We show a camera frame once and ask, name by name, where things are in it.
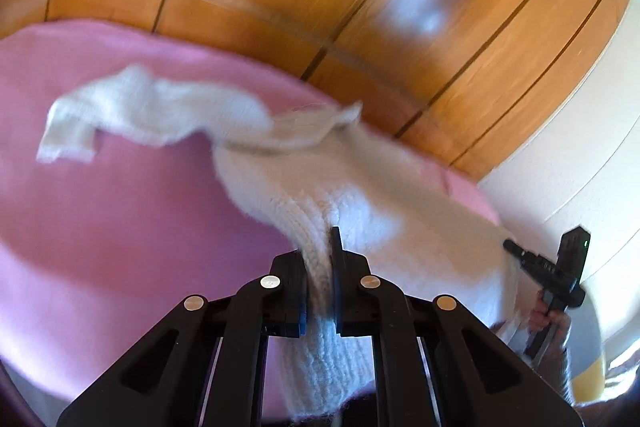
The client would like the cream knitted sweater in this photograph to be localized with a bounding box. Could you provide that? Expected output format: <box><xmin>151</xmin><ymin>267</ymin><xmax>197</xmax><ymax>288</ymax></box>
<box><xmin>37</xmin><ymin>66</ymin><xmax>518</xmax><ymax>418</ymax></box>

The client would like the person's right hand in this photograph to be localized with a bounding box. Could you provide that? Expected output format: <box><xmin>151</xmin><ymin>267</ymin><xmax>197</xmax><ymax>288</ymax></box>
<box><xmin>527</xmin><ymin>289</ymin><xmax>572</xmax><ymax>353</ymax></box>

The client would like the pink bedspread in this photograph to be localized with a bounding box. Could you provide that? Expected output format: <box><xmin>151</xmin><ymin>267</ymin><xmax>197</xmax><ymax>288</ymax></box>
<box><xmin>1</xmin><ymin>20</ymin><xmax>500</xmax><ymax>419</ymax></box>

